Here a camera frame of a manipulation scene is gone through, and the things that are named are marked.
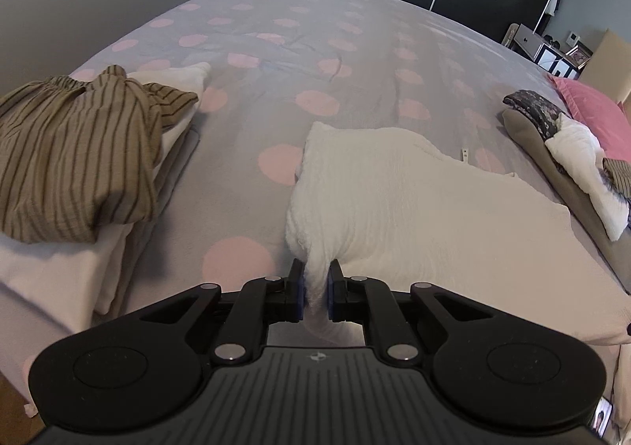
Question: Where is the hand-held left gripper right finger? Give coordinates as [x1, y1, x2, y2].
[328, 259, 523, 367]

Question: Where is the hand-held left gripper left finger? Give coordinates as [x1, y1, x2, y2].
[108, 259, 305, 367]

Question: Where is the white crinkled garment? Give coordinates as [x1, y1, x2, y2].
[285, 121, 631, 344]

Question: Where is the grey pink-dotted bed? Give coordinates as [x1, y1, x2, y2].
[0, 0, 631, 377]

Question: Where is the cream folded sheet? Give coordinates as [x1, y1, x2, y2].
[0, 122, 200, 335]

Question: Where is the white folded cloth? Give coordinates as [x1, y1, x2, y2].
[125, 61, 213, 165]

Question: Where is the taupe fleece blanket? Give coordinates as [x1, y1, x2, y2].
[502, 109, 631, 293]

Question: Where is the brown striped garment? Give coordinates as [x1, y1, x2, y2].
[602, 158, 631, 202]
[0, 65, 199, 245]

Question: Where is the dark floral garment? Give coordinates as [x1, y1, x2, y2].
[503, 89, 568, 150]

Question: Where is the white folded garment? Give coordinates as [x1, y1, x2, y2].
[545, 112, 631, 243]

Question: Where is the smartphone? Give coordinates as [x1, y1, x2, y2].
[593, 398, 616, 437]

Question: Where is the white nightstand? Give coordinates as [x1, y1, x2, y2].
[508, 22, 585, 80]

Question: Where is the pink pillow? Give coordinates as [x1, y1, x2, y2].
[551, 75, 631, 165]

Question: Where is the beige padded headboard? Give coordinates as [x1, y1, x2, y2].
[579, 28, 631, 103]

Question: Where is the photo frame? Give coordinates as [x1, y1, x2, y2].
[566, 43, 592, 69]

